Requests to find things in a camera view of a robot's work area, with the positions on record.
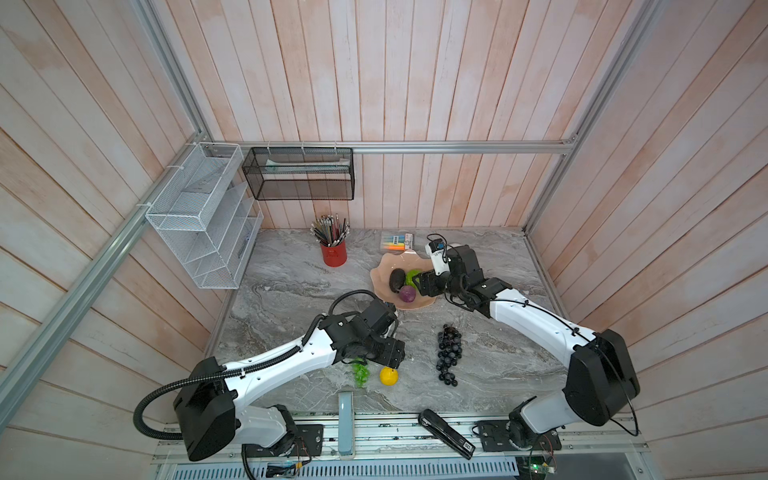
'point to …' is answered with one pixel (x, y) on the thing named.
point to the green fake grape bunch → (361, 372)
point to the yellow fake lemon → (388, 376)
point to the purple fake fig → (407, 293)
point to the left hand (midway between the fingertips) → (390, 360)
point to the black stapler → (447, 433)
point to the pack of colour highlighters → (397, 241)
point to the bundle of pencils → (330, 230)
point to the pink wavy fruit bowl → (408, 260)
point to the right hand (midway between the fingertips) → (422, 274)
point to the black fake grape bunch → (449, 352)
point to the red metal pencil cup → (334, 256)
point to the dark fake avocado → (397, 279)
